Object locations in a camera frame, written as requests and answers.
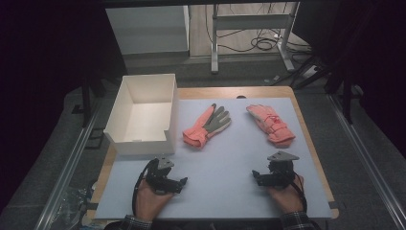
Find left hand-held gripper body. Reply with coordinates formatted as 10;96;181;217
145;154;182;196

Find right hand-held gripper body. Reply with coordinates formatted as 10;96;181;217
258;150;301;190

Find pink glove red print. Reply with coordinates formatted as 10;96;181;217
245;103;297;149

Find white cardboard box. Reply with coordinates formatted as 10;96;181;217
102;73;179;156

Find pink glove grey palm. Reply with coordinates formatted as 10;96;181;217
182;103;233;149

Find person's left hand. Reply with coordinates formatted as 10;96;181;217
135;178;175;222

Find person's right hand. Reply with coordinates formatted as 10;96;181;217
267;174;306;215

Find wooden table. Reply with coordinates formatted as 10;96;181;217
86;84;340;221

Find clear plastic bag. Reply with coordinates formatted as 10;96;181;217
58;186;98;226

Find black metal stand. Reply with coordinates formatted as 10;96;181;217
79;75;107;129
293;53;356;126

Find white power strip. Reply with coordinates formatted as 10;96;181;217
301;64;319;80

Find white cabinet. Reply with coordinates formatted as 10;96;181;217
104;5;191;56

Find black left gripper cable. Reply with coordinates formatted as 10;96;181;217
131;158;159;217

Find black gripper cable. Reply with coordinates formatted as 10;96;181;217
292;172;308;214
131;158;159;217

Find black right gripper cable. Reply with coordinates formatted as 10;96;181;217
292;172;308;214

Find metal floor rail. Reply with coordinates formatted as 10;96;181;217
34;98;107;230
327;93;406;230

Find black floor cables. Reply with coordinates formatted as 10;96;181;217
217;28;313;55

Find white metal desk frame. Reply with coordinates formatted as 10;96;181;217
210;1;302;75

